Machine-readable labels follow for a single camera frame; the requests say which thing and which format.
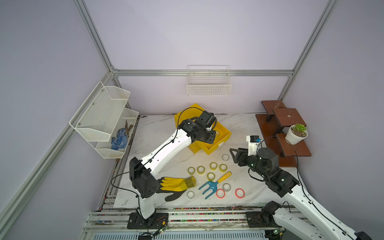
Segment metal base rail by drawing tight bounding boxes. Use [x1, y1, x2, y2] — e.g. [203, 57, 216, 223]
[80, 206, 291, 240]

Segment yellow top drawer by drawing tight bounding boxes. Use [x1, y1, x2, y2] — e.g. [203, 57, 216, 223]
[188, 123, 232, 155]

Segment red tape roll left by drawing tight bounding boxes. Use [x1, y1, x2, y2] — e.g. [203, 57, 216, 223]
[216, 189, 226, 199]

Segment brown wooden step shelf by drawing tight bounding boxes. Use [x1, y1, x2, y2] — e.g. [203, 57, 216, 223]
[256, 100, 312, 168]

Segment aluminium frame rail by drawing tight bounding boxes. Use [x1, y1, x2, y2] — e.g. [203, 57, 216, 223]
[1, 1, 114, 235]

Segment yellow plastic drawer cabinet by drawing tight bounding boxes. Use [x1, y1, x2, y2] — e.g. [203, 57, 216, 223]
[174, 104, 205, 154]

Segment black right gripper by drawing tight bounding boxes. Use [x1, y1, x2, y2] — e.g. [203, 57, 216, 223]
[230, 147, 269, 179]

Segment white potted succulent plant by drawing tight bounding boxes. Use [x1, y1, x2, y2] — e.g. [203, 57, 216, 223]
[285, 124, 308, 145]

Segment red tape roll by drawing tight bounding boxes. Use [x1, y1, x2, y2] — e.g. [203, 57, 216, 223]
[216, 189, 226, 199]
[235, 188, 246, 199]

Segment clear tape roll top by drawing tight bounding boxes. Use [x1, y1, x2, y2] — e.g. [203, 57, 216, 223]
[222, 154, 229, 161]

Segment blue yellow garden fork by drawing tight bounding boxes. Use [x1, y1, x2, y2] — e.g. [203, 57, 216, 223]
[199, 171, 232, 200]

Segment white wire wall basket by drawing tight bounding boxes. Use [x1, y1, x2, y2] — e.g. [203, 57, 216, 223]
[187, 65, 232, 97]

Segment yellow black work glove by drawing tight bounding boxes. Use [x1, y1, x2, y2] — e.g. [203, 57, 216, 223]
[156, 176, 196, 202]

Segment clear tape roll by glove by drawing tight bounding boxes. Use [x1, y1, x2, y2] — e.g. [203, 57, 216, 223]
[187, 191, 195, 200]

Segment clear tape roll middle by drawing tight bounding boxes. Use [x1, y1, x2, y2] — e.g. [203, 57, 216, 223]
[223, 183, 231, 192]

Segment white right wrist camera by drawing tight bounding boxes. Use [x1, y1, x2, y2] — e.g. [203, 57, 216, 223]
[246, 135, 262, 156]

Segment blue glove in shelf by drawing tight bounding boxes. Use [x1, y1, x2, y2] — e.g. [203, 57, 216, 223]
[111, 128, 128, 151]

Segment red tape roll right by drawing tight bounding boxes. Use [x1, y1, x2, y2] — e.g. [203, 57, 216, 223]
[235, 188, 246, 199]

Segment white mesh wall shelf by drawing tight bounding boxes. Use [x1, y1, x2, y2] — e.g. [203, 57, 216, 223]
[69, 86, 139, 159]

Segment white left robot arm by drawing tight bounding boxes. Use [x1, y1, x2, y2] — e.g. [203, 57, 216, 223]
[129, 110, 217, 228]

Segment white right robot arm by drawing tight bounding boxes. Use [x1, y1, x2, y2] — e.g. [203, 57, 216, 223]
[230, 148, 370, 240]

